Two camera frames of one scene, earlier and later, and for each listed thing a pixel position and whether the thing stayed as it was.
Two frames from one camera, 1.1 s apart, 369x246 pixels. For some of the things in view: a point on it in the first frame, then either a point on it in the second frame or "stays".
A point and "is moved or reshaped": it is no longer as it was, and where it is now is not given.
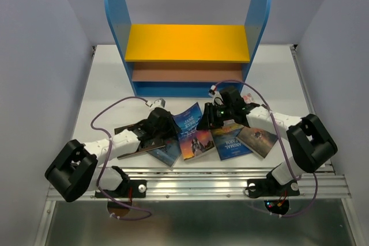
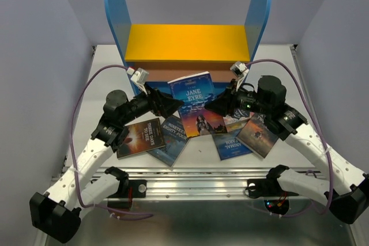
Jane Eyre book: [194, 142] to [196, 91]
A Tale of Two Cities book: [259, 141] stays
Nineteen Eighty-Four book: [169, 154] stays
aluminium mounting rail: [230, 183] stays
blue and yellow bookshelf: [187, 60] stays
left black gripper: [173, 128] to [161, 103]
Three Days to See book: [169, 152] is moved or reshaped
